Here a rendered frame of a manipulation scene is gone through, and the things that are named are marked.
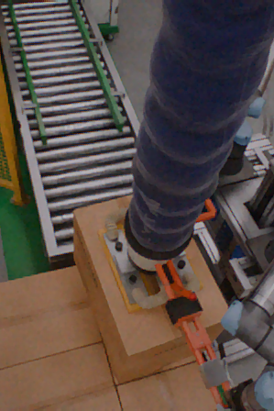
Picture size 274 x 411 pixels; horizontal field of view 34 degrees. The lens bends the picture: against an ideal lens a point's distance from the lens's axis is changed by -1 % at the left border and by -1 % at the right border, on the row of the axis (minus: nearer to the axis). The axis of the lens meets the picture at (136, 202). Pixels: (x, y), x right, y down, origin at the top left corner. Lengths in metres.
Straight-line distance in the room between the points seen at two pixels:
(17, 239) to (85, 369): 1.18
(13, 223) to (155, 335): 1.69
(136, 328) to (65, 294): 0.69
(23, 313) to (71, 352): 0.29
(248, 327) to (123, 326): 0.55
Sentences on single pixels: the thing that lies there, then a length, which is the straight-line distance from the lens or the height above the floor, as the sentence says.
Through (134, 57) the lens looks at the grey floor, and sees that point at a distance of 4.19.
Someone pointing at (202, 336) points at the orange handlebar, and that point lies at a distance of 1.43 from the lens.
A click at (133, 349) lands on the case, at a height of 1.08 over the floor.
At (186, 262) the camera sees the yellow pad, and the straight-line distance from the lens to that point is 1.65.
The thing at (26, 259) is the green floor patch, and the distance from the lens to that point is 2.87.
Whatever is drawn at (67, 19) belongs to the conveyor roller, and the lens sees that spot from 3.61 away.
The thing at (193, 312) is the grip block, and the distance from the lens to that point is 1.44.
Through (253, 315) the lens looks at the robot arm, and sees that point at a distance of 1.12.
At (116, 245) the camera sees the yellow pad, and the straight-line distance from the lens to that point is 1.61.
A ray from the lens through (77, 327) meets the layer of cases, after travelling 2.10.
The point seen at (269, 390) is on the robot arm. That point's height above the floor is 1.56.
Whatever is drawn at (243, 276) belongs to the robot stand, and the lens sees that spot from 1.80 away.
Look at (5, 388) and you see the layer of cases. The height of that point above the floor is 0.54.
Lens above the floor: 2.54
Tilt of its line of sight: 55 degrees down
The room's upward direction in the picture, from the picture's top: 10 degrees clockwise
